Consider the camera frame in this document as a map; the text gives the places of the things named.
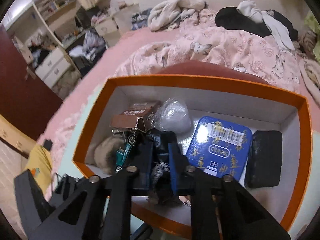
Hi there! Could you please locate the white drawer cabinet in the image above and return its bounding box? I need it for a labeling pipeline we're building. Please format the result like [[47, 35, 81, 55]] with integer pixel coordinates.
[[35, 46, 72, 85]]

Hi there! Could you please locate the brown fur pompom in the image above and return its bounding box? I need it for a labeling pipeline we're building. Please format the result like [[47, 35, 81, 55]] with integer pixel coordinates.
[[94, 136, 125, 174]]

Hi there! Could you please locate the black lace cloth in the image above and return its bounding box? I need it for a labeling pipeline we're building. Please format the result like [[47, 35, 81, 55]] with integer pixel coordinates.
[[144, 128, 193, 207]]

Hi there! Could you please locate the light green hanging garment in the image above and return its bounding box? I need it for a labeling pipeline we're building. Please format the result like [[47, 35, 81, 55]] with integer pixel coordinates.
[[305, 14, 320, 62]]

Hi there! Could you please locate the clear plastic bag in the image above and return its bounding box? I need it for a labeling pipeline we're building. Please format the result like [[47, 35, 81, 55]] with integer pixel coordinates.
[[152, 97, 192, 133]]

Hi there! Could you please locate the black monitor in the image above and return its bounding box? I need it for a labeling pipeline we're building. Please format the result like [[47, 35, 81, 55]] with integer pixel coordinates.
[[76, 6, 93, 28]]

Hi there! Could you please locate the dark patterned garment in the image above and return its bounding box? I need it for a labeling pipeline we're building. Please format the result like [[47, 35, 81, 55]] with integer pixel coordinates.
[[131, 10, 151, 30]]

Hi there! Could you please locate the cream fleece garment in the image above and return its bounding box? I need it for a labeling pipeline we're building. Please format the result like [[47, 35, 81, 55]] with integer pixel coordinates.
[[147, 0, 208, 32]]

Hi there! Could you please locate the pink rabbit print blanket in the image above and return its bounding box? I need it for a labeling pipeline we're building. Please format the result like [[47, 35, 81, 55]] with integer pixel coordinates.
[[116, 9, 308, 93]]

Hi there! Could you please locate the cream wall shelf unit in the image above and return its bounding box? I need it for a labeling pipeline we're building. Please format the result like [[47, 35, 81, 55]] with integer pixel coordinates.
[[27, 0, 78, 48]]

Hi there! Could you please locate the mint green desktop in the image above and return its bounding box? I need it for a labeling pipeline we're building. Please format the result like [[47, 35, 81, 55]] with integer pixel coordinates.
[[49, 100, 320, 240]]

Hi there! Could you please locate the brown printed small box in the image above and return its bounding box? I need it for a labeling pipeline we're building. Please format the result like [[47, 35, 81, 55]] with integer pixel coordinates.
[[122, 101, 162, 133]]

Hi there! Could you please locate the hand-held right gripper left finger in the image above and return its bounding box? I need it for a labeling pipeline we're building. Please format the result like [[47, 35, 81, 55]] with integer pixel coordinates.
[[27, 140, 154, 240]]

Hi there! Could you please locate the grey clothes pile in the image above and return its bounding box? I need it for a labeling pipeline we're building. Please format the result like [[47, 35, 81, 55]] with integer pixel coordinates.
[[84, 29, 106, 53]]

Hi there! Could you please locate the white cardboard box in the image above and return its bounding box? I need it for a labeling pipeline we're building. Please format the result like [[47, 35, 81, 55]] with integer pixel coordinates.
[[112, 4, 140, 32]]

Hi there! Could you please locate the blue tin box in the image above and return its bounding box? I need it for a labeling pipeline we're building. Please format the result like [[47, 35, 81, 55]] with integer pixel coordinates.
[[185, 116, 253, 180]]

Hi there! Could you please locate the black rectangular case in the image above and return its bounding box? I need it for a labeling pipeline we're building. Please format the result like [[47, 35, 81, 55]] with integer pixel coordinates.
[[244, 130, 283, 188]]

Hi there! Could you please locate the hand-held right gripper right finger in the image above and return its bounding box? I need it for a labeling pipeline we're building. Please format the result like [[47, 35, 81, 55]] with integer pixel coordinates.
[[168, 142, 292, 240]]

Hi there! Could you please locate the teal toy car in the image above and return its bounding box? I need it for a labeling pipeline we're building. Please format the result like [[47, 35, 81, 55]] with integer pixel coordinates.
[[115, 142, 133, 173]]

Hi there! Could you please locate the dark red door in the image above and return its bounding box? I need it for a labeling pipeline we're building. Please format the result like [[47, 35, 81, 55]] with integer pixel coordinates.
[[0, 24, 63, 140]]

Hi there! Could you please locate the orange cardboard box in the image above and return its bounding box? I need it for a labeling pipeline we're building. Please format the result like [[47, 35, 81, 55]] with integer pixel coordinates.
[[72, 74, 313, 240]]

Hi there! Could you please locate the beige fur trimmed coat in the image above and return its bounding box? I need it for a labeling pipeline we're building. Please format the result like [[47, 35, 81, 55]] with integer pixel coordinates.
[[299, 30, 320, 98]]

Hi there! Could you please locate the small cream drawer box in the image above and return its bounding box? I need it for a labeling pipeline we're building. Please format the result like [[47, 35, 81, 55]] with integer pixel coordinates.
[[95, 17, 118, 36]]

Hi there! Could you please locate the yellow garment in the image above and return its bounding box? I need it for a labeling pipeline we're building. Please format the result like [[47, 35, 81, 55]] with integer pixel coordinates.
[[24, 145, 54, 195]]

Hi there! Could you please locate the brown vintage toy car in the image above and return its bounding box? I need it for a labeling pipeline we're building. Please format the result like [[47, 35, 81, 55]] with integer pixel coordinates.
[[110, 115, 140, 145]]

